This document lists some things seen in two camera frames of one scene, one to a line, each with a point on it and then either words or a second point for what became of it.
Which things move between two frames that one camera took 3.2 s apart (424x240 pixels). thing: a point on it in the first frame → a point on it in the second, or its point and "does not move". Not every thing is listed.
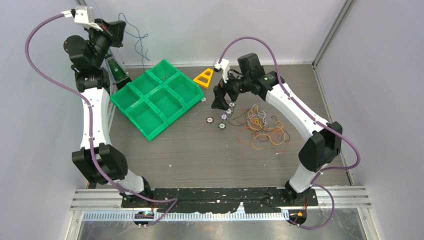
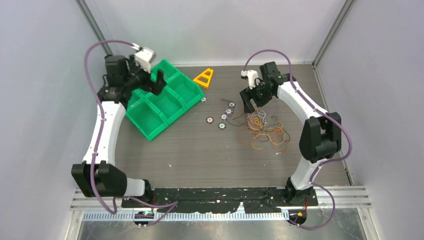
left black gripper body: (113, 39) → (141, 79)
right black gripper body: (231, 87) → (258, 93)
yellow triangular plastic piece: (204, 78) does not move
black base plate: (219, 200) does not move
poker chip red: (209, 120) does not move
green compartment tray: (153, 99) does not move
